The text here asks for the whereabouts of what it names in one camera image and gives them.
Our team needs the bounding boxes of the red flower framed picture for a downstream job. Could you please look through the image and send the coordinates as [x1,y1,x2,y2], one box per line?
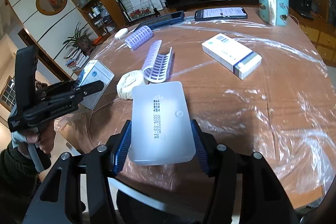
[126,6,161,25]

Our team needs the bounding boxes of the white frosted plastic lid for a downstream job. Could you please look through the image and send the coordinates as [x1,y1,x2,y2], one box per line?
[128,81,196,166]

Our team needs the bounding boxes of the black trash bin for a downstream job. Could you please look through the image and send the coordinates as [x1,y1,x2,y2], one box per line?
[116,190,201,224]

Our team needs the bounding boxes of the teal white fish mug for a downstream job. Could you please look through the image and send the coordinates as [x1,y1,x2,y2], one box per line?
[259,0,289,26]

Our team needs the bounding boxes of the white oval case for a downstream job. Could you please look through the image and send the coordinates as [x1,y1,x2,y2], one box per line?
[114,28,129,39]

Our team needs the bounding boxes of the person's left hand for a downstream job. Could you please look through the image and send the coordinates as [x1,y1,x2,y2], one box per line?
[22,120,56,154]

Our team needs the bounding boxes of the round wooden wall frame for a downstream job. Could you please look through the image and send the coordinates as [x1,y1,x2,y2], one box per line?
[35,0,67,16]

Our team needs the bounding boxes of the stack of books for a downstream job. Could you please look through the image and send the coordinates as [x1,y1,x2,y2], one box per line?
[64,47,90,71]

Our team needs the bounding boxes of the open purple hair roller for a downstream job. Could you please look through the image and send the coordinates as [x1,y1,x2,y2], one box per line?
[141,40,174,84]

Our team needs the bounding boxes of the white blue carton box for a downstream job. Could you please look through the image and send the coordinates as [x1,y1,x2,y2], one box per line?
[202,33,263,80]

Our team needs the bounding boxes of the blue white medicine box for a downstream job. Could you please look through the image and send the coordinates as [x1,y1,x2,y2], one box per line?
[76,60,114,110]

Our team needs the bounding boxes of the wooden tv cabinet drawers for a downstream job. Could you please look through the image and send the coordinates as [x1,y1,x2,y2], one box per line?
[289,8,336,67]

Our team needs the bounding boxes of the purple hair roller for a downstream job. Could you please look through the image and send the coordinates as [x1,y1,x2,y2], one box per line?
[125,26,153,51]
[141,40,174,84]

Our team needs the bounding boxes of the black smartphone lit screen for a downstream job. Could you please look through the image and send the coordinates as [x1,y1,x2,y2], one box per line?
[194,7,248,21]

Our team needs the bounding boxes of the potted green plant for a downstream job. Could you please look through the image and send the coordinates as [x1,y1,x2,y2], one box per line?
[63,22,92,56]

